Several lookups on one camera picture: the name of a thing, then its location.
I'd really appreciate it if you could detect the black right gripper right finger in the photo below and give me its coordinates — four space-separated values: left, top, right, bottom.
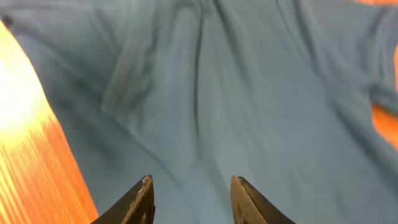
230 176 295 224

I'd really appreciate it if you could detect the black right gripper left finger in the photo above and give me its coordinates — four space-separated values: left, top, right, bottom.
91 175 155 224

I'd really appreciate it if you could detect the blue polo shirt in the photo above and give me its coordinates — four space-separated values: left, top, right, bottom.
1 0 397 223

